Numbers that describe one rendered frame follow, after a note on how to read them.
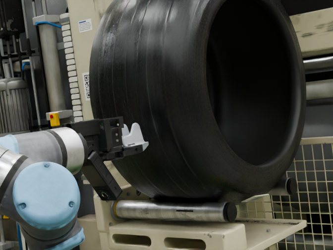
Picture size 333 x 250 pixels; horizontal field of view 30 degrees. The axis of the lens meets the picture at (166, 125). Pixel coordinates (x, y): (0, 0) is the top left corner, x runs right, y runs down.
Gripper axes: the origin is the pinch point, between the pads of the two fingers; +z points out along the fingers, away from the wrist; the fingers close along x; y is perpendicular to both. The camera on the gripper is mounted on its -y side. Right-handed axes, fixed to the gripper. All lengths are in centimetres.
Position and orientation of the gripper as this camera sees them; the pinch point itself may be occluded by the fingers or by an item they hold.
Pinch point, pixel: (143, 147)
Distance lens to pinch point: 130.4
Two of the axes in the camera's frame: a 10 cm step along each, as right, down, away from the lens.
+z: 6.4, -1.1, 7.6
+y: -1.2, -9.9, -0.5
